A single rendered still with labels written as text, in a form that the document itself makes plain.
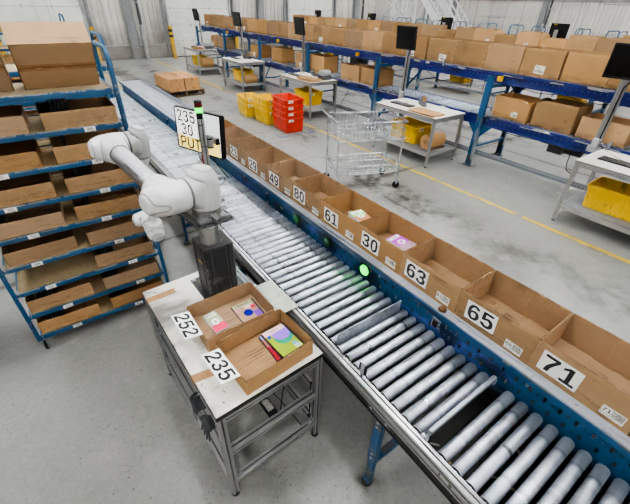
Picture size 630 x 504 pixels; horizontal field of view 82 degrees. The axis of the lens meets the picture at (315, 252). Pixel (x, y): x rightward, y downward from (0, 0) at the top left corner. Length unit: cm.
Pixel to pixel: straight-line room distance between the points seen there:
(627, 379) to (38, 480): 298
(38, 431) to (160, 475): 86
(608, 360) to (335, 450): 148
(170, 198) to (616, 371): 214
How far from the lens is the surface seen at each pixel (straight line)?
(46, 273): 327
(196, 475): 248
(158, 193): 183
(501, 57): 688
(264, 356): 187
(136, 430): 273
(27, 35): 271
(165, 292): 236
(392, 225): 254
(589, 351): 214
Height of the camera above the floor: 220
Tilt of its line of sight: 35 degrees down
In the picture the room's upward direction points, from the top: 2 degrees clockwise
